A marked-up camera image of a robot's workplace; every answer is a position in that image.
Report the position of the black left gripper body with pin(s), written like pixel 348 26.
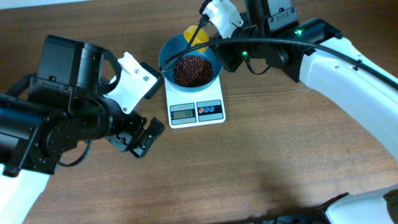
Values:
pixel 133 137

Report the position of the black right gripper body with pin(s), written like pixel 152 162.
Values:
pixel 224 54

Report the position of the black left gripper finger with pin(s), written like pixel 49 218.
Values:
pixel 159 80
pixel 144 142

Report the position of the yellow plastic measuring scoop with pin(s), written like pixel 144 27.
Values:
pixel 195 35

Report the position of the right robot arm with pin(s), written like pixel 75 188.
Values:
pixel 314 53

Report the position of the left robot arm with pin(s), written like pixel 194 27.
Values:
pixel 81 93

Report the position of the red beans in bowl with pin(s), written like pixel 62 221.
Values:
pixel 192 71

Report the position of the white digital kitchen scale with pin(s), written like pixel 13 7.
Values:
pixel 190 107

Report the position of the blue plastic bowl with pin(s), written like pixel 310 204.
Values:
pixel 173 51

